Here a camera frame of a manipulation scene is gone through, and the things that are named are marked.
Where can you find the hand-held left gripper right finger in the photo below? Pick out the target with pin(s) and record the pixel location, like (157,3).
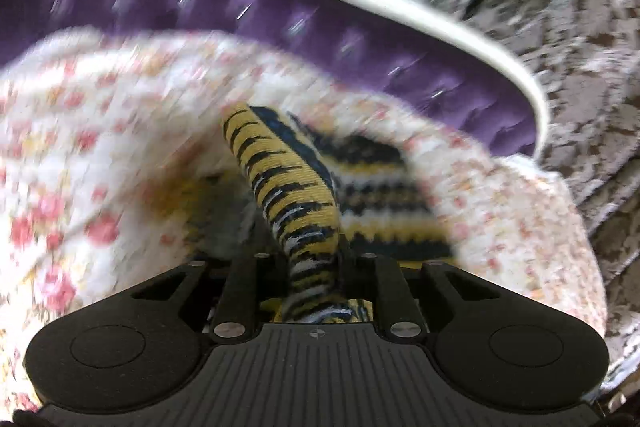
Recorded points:
(387,292)

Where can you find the zigzag patterned knit sweater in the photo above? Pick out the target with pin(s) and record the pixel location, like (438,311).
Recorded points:
(295,192)

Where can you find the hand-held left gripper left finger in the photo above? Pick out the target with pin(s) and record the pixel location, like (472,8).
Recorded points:
(240,292)

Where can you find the grey damask curtain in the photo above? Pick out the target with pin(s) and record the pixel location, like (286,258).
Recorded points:
(575,57)

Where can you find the floral printed blanket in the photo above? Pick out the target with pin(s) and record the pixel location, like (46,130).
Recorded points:
(90,147)

